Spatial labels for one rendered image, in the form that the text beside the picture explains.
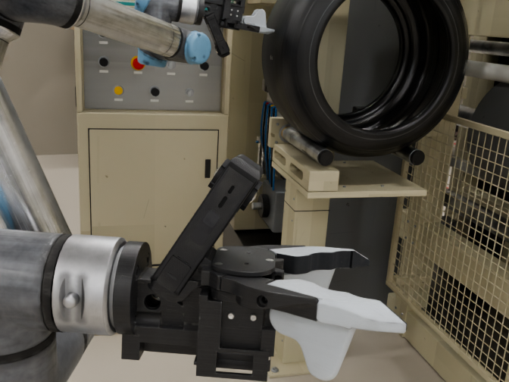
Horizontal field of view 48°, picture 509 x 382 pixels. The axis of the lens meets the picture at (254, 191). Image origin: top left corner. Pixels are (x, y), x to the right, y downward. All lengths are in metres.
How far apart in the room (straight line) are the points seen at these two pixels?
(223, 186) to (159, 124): 1.73
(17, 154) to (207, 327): 0.26
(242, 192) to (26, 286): 0.17
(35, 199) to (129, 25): 0.74
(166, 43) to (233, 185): 0.94
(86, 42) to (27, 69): 3.13
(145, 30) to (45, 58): 3.98
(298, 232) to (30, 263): 1.63
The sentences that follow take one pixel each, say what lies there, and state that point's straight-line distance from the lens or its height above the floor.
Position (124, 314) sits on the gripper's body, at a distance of 0.43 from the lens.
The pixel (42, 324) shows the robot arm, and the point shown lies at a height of 1.02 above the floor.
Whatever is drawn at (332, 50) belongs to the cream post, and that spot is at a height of 1.17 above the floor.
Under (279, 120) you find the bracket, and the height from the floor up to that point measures 0.94.
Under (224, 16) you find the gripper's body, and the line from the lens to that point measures 1.51.
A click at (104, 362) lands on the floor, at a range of 2.27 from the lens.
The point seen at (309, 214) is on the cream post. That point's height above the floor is 0.61.
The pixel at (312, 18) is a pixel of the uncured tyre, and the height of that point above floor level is 1.26.
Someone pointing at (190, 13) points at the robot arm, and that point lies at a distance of 1.49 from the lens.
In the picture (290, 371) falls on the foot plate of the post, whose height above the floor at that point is 0.01.
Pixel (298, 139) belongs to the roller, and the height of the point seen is 0.91.
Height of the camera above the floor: 1.25
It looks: 17 degrees down
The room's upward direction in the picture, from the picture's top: 4 degrees clockwise
